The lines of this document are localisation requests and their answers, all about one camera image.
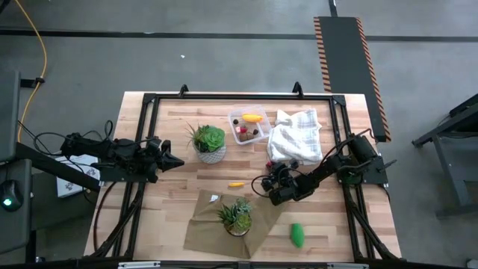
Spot black side table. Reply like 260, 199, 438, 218
412, 93, 478, 220

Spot tan cloth napkin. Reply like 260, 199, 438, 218
182, 186, 288, 260

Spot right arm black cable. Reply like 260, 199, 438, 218
251, 129, 374, 198

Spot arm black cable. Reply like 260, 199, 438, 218
33, 119, 115, 150
251, 129, 374, 198

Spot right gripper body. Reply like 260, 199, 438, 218
261, 168, 311, 194

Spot black mat with striped edges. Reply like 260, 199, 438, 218
312, 16, 392, 143

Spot black aluminium table frame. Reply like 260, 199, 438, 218
89, 81, 400, 262

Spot white printed booklet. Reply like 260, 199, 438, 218
55, 153, 101, 199

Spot black floor bracket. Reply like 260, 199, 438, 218
19, 76, 46, 89

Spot succulent in white patterned pot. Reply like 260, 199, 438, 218
185, 122, 227, 165

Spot green toy cucumber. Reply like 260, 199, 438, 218
290, 223, 305, 249

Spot clear plastic tupperware container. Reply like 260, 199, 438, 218
227, 106, 273, 146

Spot succulents in black pot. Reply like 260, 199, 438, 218
216, 197, 254, 238

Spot grey desk surface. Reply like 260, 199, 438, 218
0, 158, 34, 256

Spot black rig rail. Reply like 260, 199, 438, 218
0, 257, 464, 269

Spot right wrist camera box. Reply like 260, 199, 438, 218
268, 188, 297, 207

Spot white checked dish towel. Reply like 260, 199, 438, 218
267, 108, 325, 167

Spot grey panel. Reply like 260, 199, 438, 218
0, 69, 21, 162

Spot black diagonal beam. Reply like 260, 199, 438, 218
14, 141, 102, 194

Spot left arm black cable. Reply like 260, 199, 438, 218
33, 119, 115, 150

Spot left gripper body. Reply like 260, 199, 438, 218
146, 136, 166, 177

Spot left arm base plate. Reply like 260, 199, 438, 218
99, 162, 158, 184

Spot yellow cable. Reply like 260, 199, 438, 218
13, 0, 49, 134

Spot black computer mouse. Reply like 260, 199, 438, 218
0, 179, 24, 213

